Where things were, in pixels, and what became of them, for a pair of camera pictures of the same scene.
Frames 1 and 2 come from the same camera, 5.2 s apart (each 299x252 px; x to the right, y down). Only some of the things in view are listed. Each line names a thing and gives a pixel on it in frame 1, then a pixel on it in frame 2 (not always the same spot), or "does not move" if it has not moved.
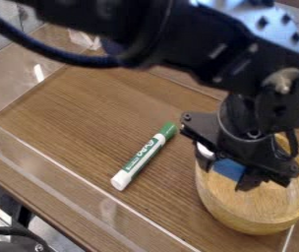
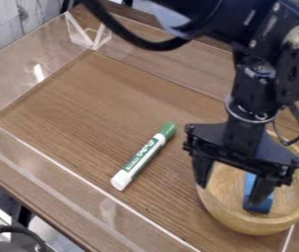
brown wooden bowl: (262, 211) does not move
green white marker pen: (120, 179) does not move
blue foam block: (230, 167) to (262, 207)
